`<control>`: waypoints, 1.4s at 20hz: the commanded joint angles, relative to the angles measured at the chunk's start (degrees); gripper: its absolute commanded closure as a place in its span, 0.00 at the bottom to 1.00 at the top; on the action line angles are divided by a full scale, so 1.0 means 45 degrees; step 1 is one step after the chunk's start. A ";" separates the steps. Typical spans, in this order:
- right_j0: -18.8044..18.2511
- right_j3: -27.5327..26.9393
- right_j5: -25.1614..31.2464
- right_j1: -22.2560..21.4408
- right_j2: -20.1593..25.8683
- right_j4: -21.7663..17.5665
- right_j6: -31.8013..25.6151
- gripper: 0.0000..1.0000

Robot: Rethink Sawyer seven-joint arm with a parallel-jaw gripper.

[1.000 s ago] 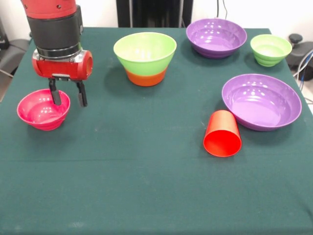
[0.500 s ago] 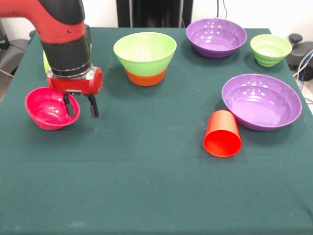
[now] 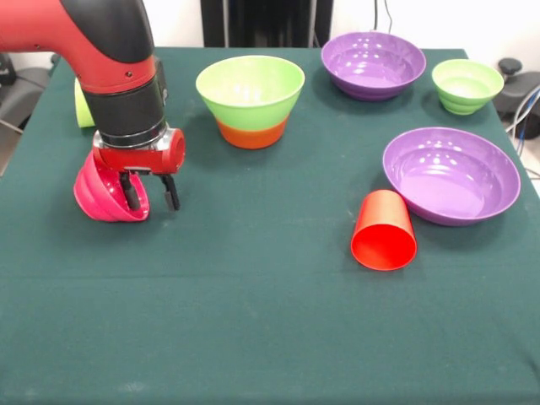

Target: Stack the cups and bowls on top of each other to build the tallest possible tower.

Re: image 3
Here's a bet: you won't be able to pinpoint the orange bowl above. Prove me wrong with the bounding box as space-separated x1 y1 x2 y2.
216 116 290 150

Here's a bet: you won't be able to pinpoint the white cable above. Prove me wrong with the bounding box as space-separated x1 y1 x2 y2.
505 94 540 134

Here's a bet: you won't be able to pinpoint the black chair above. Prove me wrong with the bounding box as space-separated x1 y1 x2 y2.
496 57 540 140
0 50 62 132

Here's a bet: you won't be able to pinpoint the yellow-green cup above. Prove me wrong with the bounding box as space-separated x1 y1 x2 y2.
73 77 97 129

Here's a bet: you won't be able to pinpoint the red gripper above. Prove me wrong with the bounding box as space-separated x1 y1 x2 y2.
91 124 187 212

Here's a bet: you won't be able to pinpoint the dark green tablecloth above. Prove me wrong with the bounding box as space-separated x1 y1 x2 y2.
0 45 540 405

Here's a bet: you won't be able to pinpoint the large green bowl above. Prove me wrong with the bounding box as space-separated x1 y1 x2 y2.
195 55 306 130

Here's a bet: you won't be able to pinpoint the pink bowl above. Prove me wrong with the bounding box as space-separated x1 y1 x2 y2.
73 151 151 224

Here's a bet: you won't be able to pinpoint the purple bowl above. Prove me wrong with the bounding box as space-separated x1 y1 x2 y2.
320 31 427 102
382 127 522 227

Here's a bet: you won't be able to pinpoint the red cup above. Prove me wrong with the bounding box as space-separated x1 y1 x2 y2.
350 189 419 272

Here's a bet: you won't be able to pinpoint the small green bowl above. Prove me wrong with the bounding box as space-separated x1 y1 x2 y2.
431 58 505 116

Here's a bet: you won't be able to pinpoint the blue cable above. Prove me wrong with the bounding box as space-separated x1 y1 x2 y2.
515 84 540 143

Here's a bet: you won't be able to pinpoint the black cable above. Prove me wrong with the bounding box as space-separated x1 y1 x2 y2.
373 0 396 35

